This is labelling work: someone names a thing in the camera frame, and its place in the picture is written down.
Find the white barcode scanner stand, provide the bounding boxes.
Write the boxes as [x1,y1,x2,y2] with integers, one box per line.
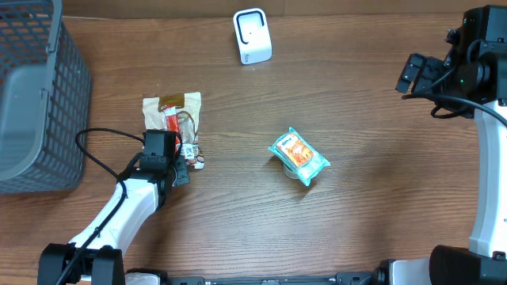
[233,8,273,65]

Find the beige snack bag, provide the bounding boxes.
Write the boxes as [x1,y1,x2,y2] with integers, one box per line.
[143,92,205,169]

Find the red snack bar packet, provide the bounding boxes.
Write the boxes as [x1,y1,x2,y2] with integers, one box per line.
[163,105,196,160]

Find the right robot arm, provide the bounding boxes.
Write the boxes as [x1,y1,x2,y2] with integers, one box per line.
[362,5,506,284]

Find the orange small box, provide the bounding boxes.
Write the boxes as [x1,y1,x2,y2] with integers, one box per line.
[276,132,314,168]

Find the grey plastic mesh basket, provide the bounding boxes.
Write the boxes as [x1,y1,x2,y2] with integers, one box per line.
[1,0,93,194]

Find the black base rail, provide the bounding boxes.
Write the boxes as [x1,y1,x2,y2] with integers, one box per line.
[158,270,373,285]

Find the teal wet wipes pack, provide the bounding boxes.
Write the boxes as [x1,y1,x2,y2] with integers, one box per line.
[269,127,330,187]

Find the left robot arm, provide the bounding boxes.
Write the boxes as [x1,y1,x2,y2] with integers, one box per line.
[37,130,189,284]

